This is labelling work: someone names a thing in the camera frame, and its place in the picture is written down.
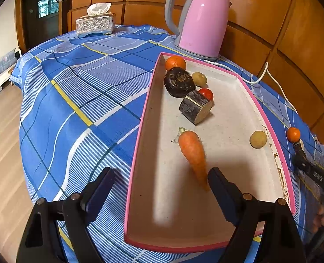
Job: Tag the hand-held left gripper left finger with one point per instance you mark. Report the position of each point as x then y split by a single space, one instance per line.
101 194

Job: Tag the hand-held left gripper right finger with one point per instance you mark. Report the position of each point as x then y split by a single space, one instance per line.
219 197

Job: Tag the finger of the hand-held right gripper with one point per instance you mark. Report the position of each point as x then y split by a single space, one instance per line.
301 153

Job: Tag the orange tangerine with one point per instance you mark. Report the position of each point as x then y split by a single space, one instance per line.
293 134
175 63

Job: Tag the pink cardboard box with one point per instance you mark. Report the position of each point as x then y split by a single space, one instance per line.
233 169

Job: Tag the orange carrot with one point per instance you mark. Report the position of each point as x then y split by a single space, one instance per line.
192 148

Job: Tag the person's right hand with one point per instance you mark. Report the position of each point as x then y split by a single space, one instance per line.
323 219

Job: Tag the small round tan potato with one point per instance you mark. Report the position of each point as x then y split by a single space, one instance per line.
258 139

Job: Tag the cut dark-skinned yam piece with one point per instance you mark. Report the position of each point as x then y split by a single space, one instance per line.
196 108

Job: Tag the red tomato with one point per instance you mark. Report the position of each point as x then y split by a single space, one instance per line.
206 93

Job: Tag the blue checked tablecloth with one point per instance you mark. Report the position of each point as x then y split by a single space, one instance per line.
82 87

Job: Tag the small oval yellowish potato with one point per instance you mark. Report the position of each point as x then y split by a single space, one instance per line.
199 79

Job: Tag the dark purple root vegetable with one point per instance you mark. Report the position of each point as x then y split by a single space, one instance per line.
178 82

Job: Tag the pink electric kettle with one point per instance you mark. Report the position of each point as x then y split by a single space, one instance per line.
203 24

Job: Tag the silver embossed tissue box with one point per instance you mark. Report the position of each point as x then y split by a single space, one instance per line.
96 26

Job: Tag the white tissue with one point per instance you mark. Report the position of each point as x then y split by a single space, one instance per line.
99 8

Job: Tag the dark glazed door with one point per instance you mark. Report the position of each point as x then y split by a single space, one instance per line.
49 5

